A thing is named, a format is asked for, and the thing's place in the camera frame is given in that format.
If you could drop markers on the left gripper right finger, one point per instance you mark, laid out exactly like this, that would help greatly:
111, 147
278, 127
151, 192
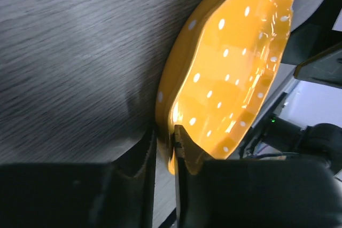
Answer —
251, 193

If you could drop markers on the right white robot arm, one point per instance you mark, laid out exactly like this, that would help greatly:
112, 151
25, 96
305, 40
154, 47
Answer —
315, 50

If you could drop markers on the orange dotted plate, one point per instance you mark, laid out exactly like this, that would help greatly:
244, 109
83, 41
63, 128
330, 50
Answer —
218, 74

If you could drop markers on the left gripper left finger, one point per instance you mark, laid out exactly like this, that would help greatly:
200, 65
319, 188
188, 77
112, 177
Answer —
111, 194

